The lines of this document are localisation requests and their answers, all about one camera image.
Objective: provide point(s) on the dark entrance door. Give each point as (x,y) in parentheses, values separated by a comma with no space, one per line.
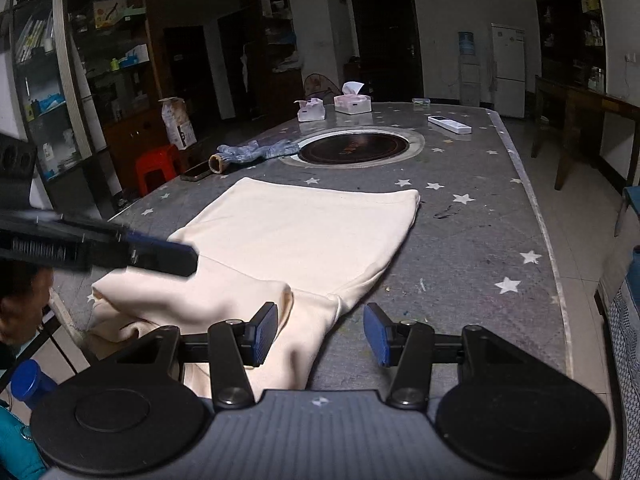
(385,45)

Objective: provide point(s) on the dark wooden shelf cabinet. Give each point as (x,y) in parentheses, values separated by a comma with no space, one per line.
(570,25)

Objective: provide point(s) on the blue sofa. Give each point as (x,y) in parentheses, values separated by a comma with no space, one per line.
(627,310)

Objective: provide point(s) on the white water dispenser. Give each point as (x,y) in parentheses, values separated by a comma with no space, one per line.
(469,82)

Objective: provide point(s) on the small blue-green packet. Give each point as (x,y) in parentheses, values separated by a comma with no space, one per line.
(421,101)

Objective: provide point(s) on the red plastic stool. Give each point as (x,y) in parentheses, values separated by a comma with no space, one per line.
(157,165)

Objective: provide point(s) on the grey-blue knit glove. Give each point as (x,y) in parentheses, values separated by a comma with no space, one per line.
(260,151)

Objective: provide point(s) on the wooden side table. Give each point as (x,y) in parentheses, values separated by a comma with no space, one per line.
(590,97)

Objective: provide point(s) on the grey star-print tablecloth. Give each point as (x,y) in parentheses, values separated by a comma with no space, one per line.
(475,270)

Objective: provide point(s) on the blue cylinder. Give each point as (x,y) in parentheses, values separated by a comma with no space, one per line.
(32,382)

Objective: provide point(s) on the white remote control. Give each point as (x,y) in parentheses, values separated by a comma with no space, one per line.
(450,124)

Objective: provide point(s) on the small white tissue pack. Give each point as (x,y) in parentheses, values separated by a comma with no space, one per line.
(310,111)

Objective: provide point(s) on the dark wooden arched wall cabinet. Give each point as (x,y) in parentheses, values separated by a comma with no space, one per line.
(125,130)

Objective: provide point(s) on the pink-white tissue box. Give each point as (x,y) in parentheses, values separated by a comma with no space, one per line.
(352,104)

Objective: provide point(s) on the brown-white paper bag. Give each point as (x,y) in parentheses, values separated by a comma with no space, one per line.
(177,125)

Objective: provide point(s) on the white refrigerator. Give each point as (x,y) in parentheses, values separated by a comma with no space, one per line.
(507,70)

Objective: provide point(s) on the dark smartphone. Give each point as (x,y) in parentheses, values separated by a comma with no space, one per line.
(197,174)

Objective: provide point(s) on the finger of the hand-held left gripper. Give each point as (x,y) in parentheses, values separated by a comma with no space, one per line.
(160,247)

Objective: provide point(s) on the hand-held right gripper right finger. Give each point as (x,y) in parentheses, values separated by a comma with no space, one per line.
(377,335)

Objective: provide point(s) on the teal padded jacket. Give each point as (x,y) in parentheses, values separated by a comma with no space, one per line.
(17,445)

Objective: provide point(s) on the white plastic bag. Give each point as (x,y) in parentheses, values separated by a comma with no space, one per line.
(287,64)

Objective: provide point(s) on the round black built-in cooker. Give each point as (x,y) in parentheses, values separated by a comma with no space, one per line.
(355,147)

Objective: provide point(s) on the blue water bottle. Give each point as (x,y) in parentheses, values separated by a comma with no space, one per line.
(466,44)

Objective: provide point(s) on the cream sweatshirt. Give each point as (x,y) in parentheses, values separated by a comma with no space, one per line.
(300,240)

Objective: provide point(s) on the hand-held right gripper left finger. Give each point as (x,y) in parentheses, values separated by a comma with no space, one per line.
(264,335)

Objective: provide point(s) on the round floor fan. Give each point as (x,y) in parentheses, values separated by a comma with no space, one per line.
(317,87)

